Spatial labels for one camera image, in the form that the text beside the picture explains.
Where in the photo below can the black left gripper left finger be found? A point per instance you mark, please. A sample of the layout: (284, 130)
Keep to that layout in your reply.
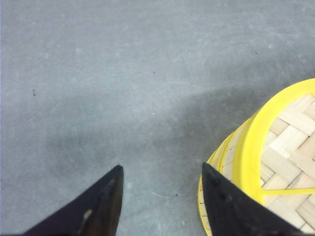
(95, 212)

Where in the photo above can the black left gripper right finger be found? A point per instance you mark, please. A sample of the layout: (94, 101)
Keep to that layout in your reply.
(231, 212)

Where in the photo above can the bamboo steamer basket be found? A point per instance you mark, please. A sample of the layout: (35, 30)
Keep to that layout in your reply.
(222, 160)

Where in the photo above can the woven bamboo steamer lid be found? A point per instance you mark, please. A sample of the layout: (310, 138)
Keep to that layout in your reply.
(274, 160)

